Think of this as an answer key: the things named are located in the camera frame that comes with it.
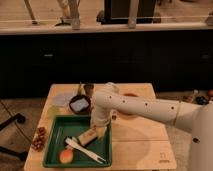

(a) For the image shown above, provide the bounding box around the pale green coaster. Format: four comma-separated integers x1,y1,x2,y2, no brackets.
47,106,60,118

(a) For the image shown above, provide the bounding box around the black stand leg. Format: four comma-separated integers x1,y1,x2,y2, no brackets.
0,113,28,161

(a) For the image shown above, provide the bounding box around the small yellow-green bottle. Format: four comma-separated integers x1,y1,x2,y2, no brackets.
77,82,83,95

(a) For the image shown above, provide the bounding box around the orange ceramic bowl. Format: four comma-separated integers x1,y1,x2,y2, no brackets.
118,93,139,116

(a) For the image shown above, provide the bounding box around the dark bowl with blue sponge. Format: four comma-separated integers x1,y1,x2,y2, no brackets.
69,95,91,115

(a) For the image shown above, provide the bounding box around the wooden folding table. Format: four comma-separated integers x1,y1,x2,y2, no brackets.
24,83,177,171

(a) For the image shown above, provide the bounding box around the brown grape bunch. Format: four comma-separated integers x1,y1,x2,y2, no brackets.
32,127,46,151

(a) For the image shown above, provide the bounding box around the small dark cup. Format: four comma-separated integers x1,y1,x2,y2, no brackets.
83,83,94,98

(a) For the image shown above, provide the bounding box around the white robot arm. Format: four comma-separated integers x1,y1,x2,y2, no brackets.
91,82,213,171

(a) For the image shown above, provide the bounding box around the clear plastic lid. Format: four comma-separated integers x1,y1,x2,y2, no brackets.
52,92,76,107

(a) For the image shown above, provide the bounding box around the orange round fruit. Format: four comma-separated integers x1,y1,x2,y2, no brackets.
59,149,73,164

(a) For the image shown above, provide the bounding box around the green plastic tray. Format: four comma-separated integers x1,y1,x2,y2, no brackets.
43,115,112,168

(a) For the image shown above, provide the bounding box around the white plastic fork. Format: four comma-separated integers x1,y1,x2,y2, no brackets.
65,137,106,164

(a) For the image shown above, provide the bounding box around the wooden felt eraser block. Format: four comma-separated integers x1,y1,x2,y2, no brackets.
78,129,97,146

